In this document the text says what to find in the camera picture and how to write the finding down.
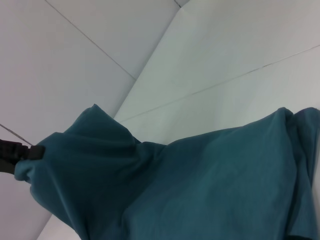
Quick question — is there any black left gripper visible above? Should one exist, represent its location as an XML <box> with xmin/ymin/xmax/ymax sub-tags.
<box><xmin>0</xmin><ymin>139</ymin><xmax>46</xmax><ymax>175</ymax></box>

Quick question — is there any teal T-shirt with pink print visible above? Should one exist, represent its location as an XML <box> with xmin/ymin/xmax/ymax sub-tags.
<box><xmin>14</xmin><ymin>103</ymin><xmax>320</xmax><ymax>240</ymax></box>

